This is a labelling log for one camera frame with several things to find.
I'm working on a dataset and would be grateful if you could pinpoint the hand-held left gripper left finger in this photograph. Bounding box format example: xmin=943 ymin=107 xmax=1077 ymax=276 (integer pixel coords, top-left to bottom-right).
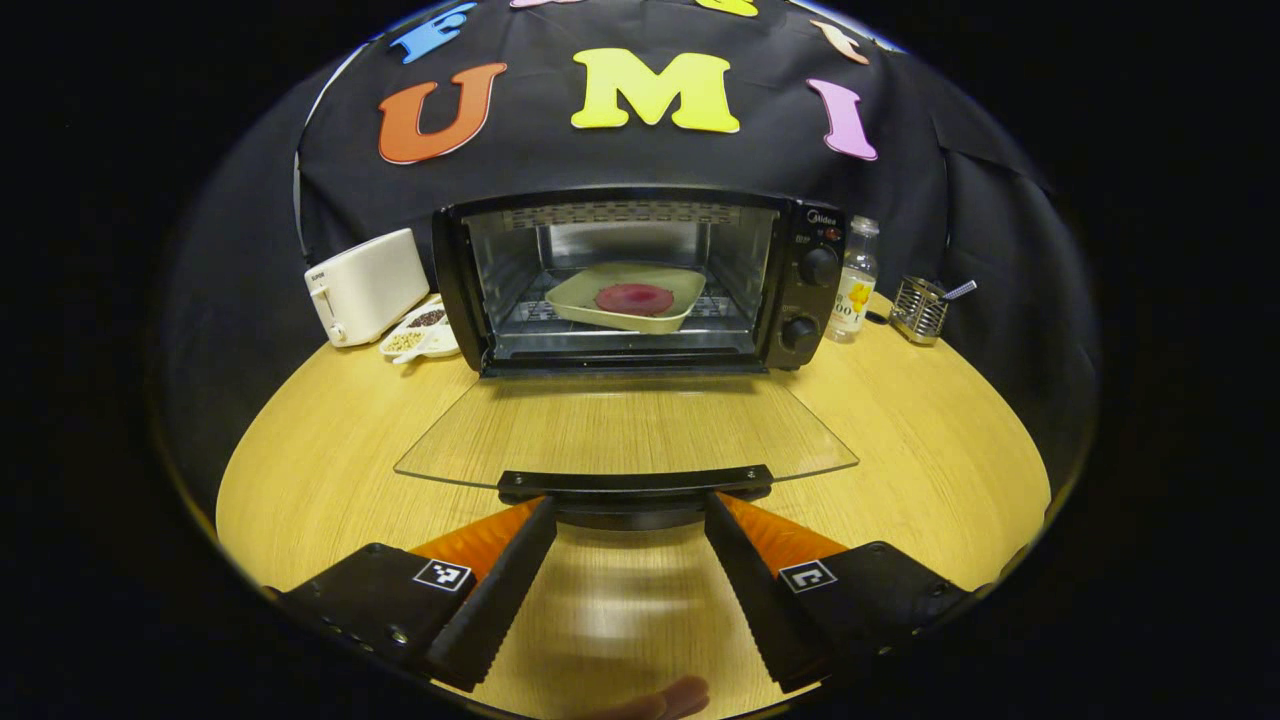
xmin=278 ymin=495 xmax=559 ymax=694

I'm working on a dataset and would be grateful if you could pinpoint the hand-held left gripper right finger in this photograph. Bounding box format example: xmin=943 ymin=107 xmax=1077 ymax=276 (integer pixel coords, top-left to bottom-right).
xmin=704 ymin=491 xmax=979 ymax=694

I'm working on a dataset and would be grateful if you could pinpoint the cream square food plate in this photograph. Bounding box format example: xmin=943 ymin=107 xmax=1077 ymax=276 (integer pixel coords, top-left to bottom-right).
xmin=545 ymin=262 xmax=708 ymax=334

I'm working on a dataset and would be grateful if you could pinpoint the black electric oven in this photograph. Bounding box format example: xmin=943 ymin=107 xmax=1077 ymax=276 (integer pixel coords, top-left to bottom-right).
xmin=393 ymin=185 xmax=861 ymax=531

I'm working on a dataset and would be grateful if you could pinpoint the red meat slice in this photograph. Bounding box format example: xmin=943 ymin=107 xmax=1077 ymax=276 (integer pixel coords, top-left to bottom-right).
xmin=595 ymin=283 xmax=675 ymax=316

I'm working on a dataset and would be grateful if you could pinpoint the white divided seasoning dish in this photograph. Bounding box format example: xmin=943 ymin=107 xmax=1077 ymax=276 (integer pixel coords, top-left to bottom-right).
xmin=378 ymin=295 xmax=461 ymax=364

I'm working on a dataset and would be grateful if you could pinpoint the clear glass bottle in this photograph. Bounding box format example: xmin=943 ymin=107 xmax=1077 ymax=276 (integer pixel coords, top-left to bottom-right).
xmin=825 ymin=215 xmax=881 ymax=344

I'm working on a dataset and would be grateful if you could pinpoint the white toaster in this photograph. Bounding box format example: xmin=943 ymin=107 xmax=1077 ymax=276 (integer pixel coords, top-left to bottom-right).
xmin=305 ymin=228 xmax=431 ymax=348

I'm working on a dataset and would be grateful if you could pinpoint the black backdrop cloth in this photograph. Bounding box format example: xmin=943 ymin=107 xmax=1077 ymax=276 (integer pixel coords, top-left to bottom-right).
xmin=150 ymin=0 xmax=1101 ymax=501

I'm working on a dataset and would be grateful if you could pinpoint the metal wire utensil holder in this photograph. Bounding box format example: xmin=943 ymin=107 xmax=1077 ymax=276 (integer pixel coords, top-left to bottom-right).
xmin=888 ymin=276 xmax=951 ymax=346

